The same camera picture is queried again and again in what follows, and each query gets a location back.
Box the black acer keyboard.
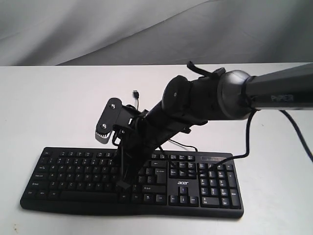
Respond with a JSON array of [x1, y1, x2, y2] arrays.
[[20, 147, 244, 218]]

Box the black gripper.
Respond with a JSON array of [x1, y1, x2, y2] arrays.
[[112, 115, 176, 189]]

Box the black USB cable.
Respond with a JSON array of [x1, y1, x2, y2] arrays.
[[132, 89, 199, 156]]

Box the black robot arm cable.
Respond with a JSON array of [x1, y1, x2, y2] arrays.
[[156, 97, 313, 177]]

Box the grey backdrop cloth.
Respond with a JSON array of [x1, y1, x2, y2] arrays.
[[0, 0, 313, 66]]

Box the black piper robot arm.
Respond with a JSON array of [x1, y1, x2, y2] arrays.
[[115, 63, 313, 189]]

